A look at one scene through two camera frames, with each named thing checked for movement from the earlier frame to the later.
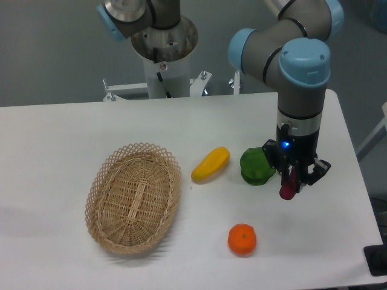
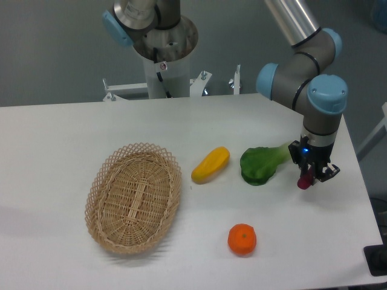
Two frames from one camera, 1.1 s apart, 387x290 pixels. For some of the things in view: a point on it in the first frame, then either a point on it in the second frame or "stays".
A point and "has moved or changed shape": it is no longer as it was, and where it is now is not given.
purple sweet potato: x=288 y=188 has moved or changed shape
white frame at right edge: x=380 y=133 stays
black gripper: x=292 y=151 to x=304 y=153
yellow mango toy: x=214 y=161 stays
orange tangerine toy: x=242 y=239 stays
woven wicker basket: x=132 y=197 stays
